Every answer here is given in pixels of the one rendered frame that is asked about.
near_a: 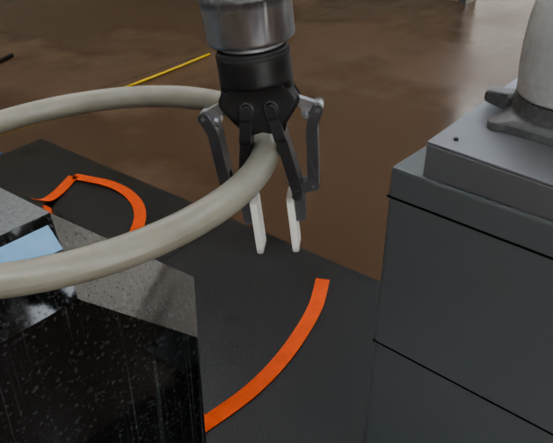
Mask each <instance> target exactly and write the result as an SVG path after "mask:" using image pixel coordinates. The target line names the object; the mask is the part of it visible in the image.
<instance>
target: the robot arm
mask: <svg viewBox="0 0 553 443"><path fill-rule="evenodd" d="M198 2H199V4H200V11H201V16H202V22H203V26H204V30H205V35H206V41H207V45H208V46H209V47H211V48H212V49H215V50H217V52H216V54H215V58H216V63H217V68H218V74H219V79H220V86H221V96H220V97H219V101H218V103H216V104H214V105H212V106H204V107H203V108H202V110H201V112H200V114H199V116H198V122H199V123H200V125H201V126H202V128H203V129H204V131H205V132H206V134H207V138H208V141H209V145H210V148H211V152H212V156H213V159H214V163H215V169H216V173H217V177H218V180H219V184H220V185H222V184H223V183H224V182H226V181H227V180H228V179H229V178H231V177H232V176H233V175H234V172H233V169H232V165H231V161H230V157H229V151H228V147H227V143H226V139H225V135H224V132H223V128H222V120H223V117H222V113H225V114H226V115H227V117H228V118H229V119H230V120H231V121H232V122H233V123H234V124H235V125H236V126H237V127H238V128H239V144H240V148H239V169H240V168H241V167H242V166H243V165H244V163H245V162H246V160H247V159H248V157H249V156H250V154H251V151H252V148H253V144H254V135H255V134H260V133H267V134H272V135H273V139H274V142H275V143H276V144H277V148H278V151H279V153H280V158H281V161H282V163H283V167H284V170H285V172H286V175H287V180H288V183H289V185H290V187H289V188H288V190H287V197H286V200H287V213H288V220H289V227H290V235H291V242H292V249H293V252H298V251H299V250H300V244H301V231H300V224H299V221H305V219H306V216H307V204H306V196H305V194H306V193H307V192H310V191H312V192H314V191H316V190H317V189H318V187H319V181H320V155H319V121H320V119H321V116H322V113H323V109H324V100H323V99H322V98H320V97H317V98H314V99H313V98H308V97H305V96H303V95H301V94H300V91H299V89H298V88H297V87H296V85H295V82H294V76H293V68H292V60H291V52H290V45H289V43H288V42H287V40H289V39H291V37H292V36H293V35H294V34H295V20H294V11H293V2H292V0H198ZM484 99H485V101H486V102H488V103H490V104H492V105H495V106H496V107H498V108H500V109H502V111H501V112H500V113H497V114H495V115H492V116H491V117H489V119H488V120H487V128H489V129H490V130H492V131H496V132H502V133H507V134H513V135H516V136H519V137H522V138H525V139H528V140H530V141H534V142H539V143H541V144H545V145H548V146H550V147H553V0H535V4H534V6H533V9H532V11H531V13H530V17H529V20H528V25H527V29H526V32H525V37H524V40H523V44H522V49H521V54H520V64H519V73H518V81H517V85H516V88H515V89H514V88H505V87H495V86H490V87H489V88H488V89H487V92H486V93H485V95H484ZM297 106H298V107H300V108H301V110H302V117H303V118H304V119H305V120H307V126H306V143H307V171H308V176H307V177H305V178H304V177H303V176H302V172H301V168H300V165H299V163H298V160H297V156H296V153H295V149H294V145H293V143H292V140H291V137H290V133H289V128H288V124H287V122H288V120H289V118H290V117H291V115H292V113H293V112H294V110H295V108H296V107H297ZM242 215H243V220H244V223H245V224H252V225H253V230H254V236H255V242H256V248H257V253H258V254H263V253H264V250H265V246H266V231H265V225H264V219H263V213H262V206H261V200H260V194H259V193H258V194H257V195H256V196H255V197H254V198H253V199H252V200H251V201H250V202H249V203H248V204H247V205H246V206H244V207H243V208H242Z"/></svg>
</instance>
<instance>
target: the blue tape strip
mask: <svg viewBox="0 0 553 443"><path fill-rule="evenodd" d="M60 250H62V247H61V245H60V244H59V242H58V240H57V239H56V237H55V235H54V233H53V232H52V230H51V229H50V228H49V226H48V225H47V226H45V227H43V228H41V229H38V230H35V231H34V232H32V233H30V234H28V235H26V236H23V237H20V238H19V239H17V240H15V241H13V242H11V243H8V244H6V245H4V246H2V247H0V263H4V262H11V261H17V260H22V259H28V258H36V257H41V256H46V255H50V254H54V253H56V252H57V251H60Z"/></svg>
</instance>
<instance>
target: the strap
mask: <svg viewBox="0 0 553 443"><path fill-rule="evenodd" d="M76 180H80V181H84V182H89V183H93V184H99V185H104V186H107V187H110V188H112V189H113V190H115V191H117V192H119V193H121V194H122V195H123V196H124V197H125V198H126V199H127V200H128V201H129V202H130V203H131V205H132V207H133V209H134V221H133V224H132V227H131V229H130V231H132V230H135V229H138V228H141V227H143V226H144V225H145V222H146V208H145V206H144V204H143V202H142V200H141V199H140V197H139V196H138V195H137V194H136V193H135V192H133V191H132V190H131V189H129V188H127V187H126V186H124V185H122V184H119V183H117V182H114V181H112V180H108V179H104V178H96V177H92V176H86V175H82V174H76V175H75V176H67V177H66V178H65V179H64V180H63V181H62V183H61V184H60V185H59V186H58V187H57V188H56V189H55V190H54V191H53V192H51V193H50V194H49V195H48V196H47V197H45V198H43V199H33V200H42V201H52V200H55V199H57V198H58V197H60V196H61V195H62V194H63V193H65V192H66V191H67V190H68V188H69V187H70V186H71V185H72V184H73V183H74V182H75V181H76ZM329 282H330V280H325V279H318V278H316V281H315V285H314V288H313V292H312V295H311V298H310V301H309V305H308V307H307V308H306V311H305V312H304V314H303V316H302V319H301V320H300V322H299V323H298V324H297V326H296V327H295V329H294V331H293V332H292V334H291V335H290V337H289V338H288V340H287V341H286V343H285V344H284V345H283V346H282V347H281V348H280V350H279V351H278V352H277V354H276V355H275V356H274V357H273V359H272V360H271V361H270V362H269V363H268V364H267V365H266V366H265V367H264V368H263V370H262V371H261V372H259V373H258V374H257V375H256V376H255V377H254V378H253V379H252V380H251V381H250V382H249V383H247V384H246V385H245V386H244V387H243V388H241V389H240V390H239V391H238V392H236V393H235V394H234V395H233V396H232V397H230V398H229V399H228V400H226V401H225V402H223V403H221V404H220V405H218V406H217V407H215V408H214V409H212V410H211V411H210V412H209V413H207V414H206V415H205V426H206V432H208V431H209V430H211V429H212V428H214V427H215V426H216V425H218V424H220V423H221V422H222V421H223V420H224V419H226V418H228V417H229V416H231V415H232V414H233V413H235V412H236V411H238V410H239V409H241V408H242V407H243V406H245V405H246V404H247V403H248V402H249V401H250V400H251V399H253V398H254V397H255V396H256V395H258V394H259V393H260V392H261V391H262V390H263V389H264V388H265V387H266V386H267V385H268V384H269V383H270V382H271V381H272V380H273V379H274V378H275V377H276V376H277V375H278V374H279V373H280V372H281V371H282V370H283V368H284V367H285V366H286V365H287V363H288V362H289V361H290V360H291V359H292V358H293V357H294V356H295V354H296V353H297V351H298V350H299V348H300V347H301V345H302V343H303V342H304V340H305V339H306V337H307V336H308V335H309V333H310V331H311V330H312V328H313V326H314V325H315V323H316V321H317V318H318V317H319V315H320V313H321V311H322V308H323V306H324V302H325V299H326V295H327V290H328V286H329Z"/></svg>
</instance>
